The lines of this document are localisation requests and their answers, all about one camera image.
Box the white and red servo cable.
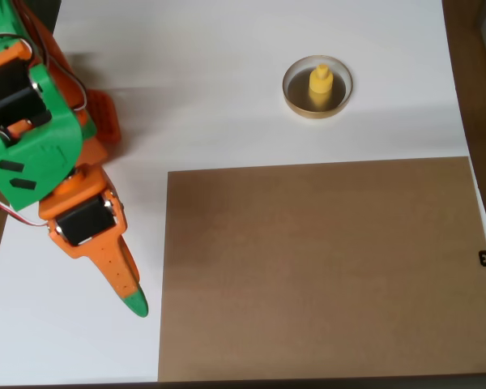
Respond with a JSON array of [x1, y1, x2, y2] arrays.
[[0, 188, 50, 229]]

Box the round gold-rimmed bowl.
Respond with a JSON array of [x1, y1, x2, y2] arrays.
[[282, 54, 354, 121]]

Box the small yellow plastic piece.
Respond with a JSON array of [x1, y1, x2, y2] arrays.
[[309, 63, 334, 109]]

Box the white base board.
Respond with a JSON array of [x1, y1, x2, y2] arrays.
[[0, 0, 486, 384]]

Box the brown fibreboard panel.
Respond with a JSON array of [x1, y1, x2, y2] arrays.
[[157, 156, 486, 383]]

